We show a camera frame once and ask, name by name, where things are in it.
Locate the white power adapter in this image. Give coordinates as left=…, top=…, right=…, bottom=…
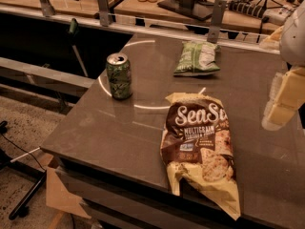
left=263, top=7, right=294, bottom=26

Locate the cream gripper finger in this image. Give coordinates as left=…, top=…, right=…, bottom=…
left=269, top=67, right=305, bottom=127
left=261, top=73, right=283, bottom=131

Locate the metal bracket left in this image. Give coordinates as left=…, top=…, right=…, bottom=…
left=39, top=0, right=55, bottom=17

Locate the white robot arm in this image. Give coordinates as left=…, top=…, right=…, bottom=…
left=261, top=1, right=305, bottom=131

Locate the metal bracket right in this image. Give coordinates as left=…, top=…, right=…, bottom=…
left=207, top=0, right=227, bottom=44

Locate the black stand leg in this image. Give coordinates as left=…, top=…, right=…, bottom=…
left=0, top=120, right=48, bottom=221

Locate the green jalapeno chip bag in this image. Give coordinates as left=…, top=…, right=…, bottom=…
left=173, top=41, right=220, bottom=76

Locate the green handled tool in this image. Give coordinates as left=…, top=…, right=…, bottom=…
left=68, top=17, right=90, bottom=78

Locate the metal bracket middle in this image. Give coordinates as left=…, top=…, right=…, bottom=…
left=97, top=0, right=112, bottom=27

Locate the black monitor stand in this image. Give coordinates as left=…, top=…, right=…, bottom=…
left=157, top=0, right=214, bottom=21

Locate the green soda can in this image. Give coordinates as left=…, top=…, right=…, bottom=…
left=106, top=52, right=132, bottom=100

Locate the black power strip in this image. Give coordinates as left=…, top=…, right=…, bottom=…
left=229, top=0, right=266, bottom=19

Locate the metal bracket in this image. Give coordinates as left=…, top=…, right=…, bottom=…
left=97, top=0, right=112, bottom=27
left=207, top=0, right=227, bottom=44
left=39, top=0, right=55, bottom=17

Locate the brown multigrain chip bag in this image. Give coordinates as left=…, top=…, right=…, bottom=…
left=160, top=93, right=241, bottom=219

